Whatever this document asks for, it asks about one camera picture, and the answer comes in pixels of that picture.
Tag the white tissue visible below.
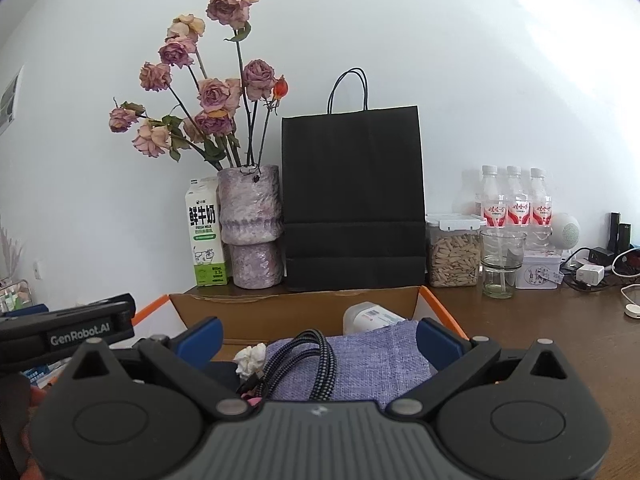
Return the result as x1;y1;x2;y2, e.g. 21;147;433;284
234;342;268;381

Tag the white tin box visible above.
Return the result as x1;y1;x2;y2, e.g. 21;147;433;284
515;251;564;290

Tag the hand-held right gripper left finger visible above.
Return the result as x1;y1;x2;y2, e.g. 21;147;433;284
64;316;254;419

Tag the clear snack bag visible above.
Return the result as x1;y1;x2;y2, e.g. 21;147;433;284
425;214;487;288

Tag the purple cloth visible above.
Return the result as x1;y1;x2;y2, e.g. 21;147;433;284
262;321;436;408

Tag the black cable bundle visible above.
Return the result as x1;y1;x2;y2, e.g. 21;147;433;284
237;329;334;403

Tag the white cable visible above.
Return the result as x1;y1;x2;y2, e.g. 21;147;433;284
620;285;640;319

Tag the red cardboard box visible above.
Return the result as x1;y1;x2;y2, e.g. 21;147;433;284
131;285;469;411

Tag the metal wire rack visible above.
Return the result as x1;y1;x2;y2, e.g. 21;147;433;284
0;275;35;312

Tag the pale purple dried plant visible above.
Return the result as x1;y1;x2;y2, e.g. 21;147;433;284
0;215;24;281

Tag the purple textured vase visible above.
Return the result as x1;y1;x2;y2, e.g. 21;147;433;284
216;164;286;290

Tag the red label water bottle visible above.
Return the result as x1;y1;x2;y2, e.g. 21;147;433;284
480;165;507;233
529;167;554;253
505;166;531;233

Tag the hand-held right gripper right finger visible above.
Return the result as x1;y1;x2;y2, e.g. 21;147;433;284
385;317;574;421

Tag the white cotton swab container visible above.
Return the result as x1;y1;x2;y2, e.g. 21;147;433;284
343;301;407;336

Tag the wall poster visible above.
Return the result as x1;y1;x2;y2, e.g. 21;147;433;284
0;65;25;135

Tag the white round speaker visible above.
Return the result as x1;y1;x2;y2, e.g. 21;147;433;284
550;212;582;252

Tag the white green milk carton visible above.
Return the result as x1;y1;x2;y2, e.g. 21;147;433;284
185;177;228;287

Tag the person's left hand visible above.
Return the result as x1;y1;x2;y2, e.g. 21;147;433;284
0;372;48;480

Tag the black paper bag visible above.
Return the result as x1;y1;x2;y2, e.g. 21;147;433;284
281;67;427;292

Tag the dark navy pouch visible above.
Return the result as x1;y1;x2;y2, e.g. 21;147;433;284
205;360;241;396

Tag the dried pink rose bouquet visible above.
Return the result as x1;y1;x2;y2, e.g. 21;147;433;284
109;0;291;171

